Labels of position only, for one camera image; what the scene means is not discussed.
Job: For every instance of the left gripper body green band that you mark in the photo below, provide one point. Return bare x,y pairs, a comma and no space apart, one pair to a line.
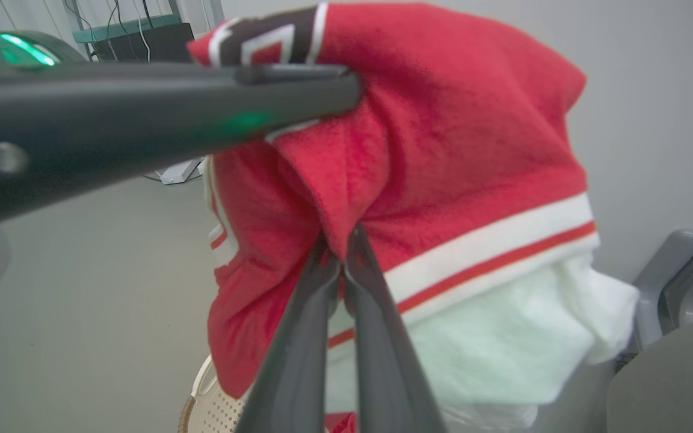
15,49

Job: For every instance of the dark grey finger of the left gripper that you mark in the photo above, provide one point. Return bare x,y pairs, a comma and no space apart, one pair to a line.
142,73
112,129

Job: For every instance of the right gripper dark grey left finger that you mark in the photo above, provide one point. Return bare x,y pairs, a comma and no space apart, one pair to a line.
289,367

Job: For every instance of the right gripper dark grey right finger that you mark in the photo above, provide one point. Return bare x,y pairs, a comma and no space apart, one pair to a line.
385,373

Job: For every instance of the red fleece garment white stripes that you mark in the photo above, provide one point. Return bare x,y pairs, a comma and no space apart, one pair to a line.
449,126

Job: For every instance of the white perforated laundry basket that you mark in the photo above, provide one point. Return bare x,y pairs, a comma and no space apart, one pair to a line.
214,409

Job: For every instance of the white fluffy fleece clothing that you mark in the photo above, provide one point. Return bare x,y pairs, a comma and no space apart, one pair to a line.
503,352

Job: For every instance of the black box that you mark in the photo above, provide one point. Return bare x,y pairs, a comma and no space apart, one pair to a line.
142,45

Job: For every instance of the teal table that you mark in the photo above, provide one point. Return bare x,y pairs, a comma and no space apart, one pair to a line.
124,27

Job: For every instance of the white floor power strip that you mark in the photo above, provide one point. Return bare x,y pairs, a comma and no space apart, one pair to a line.
181,171

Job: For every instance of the grey chair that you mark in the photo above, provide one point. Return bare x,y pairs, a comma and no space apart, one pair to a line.
677,373

